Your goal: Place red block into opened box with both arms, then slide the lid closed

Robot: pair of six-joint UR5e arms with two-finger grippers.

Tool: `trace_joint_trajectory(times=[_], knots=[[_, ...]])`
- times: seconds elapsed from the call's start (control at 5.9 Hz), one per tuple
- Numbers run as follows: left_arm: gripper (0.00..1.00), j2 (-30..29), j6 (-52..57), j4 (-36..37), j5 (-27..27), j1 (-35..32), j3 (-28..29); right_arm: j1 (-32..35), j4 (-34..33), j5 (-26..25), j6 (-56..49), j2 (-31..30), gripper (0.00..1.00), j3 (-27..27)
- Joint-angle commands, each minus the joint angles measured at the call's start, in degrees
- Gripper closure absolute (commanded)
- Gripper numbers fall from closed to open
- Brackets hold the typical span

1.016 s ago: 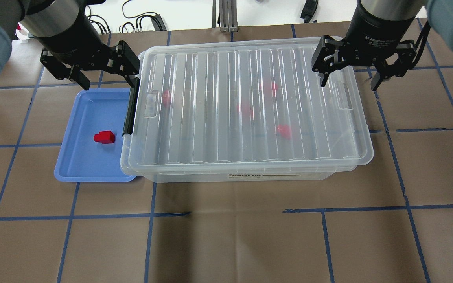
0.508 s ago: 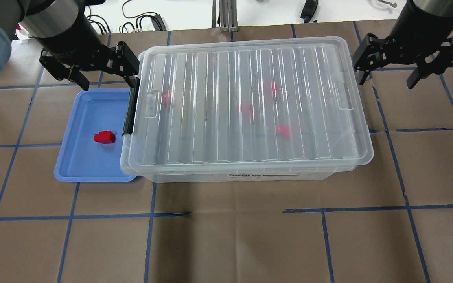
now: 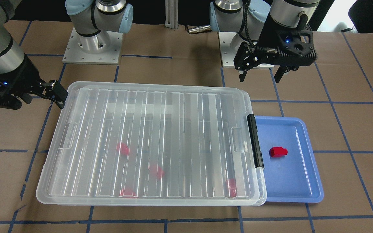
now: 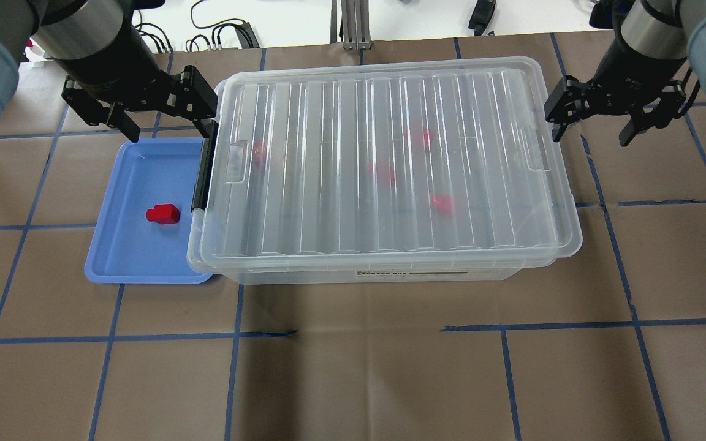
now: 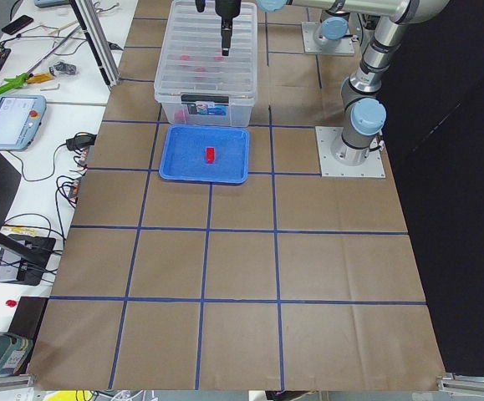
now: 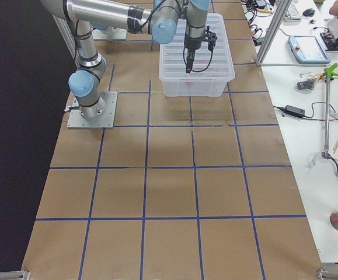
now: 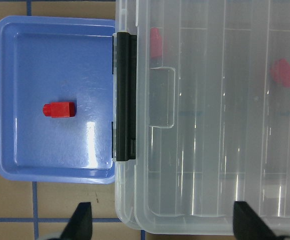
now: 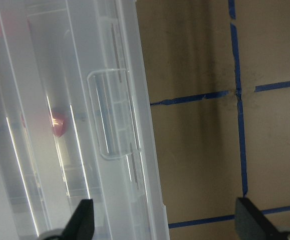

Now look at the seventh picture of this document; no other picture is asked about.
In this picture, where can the red block box centre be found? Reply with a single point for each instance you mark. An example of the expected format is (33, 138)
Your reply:
(280, 72)

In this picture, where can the red block near latch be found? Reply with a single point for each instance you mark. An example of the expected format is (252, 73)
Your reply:
(156, 43)

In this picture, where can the black box latch handle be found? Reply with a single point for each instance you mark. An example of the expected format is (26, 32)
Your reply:
(126, 72)

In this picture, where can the red block on tray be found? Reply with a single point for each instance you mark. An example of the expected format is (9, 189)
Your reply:
(63, 109)

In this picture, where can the clear plastic storage box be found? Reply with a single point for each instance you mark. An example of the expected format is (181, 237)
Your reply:
(210, 117)

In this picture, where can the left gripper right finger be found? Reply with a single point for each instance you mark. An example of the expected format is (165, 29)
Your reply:
(248, 225)

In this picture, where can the blue plastic tray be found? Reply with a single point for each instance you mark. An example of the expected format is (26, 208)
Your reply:
(56, 59)

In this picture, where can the clear ribbed box lid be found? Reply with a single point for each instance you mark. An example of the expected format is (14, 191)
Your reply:
(222, 112)

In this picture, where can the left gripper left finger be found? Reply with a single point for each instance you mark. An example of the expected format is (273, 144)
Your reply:
(79, 226)

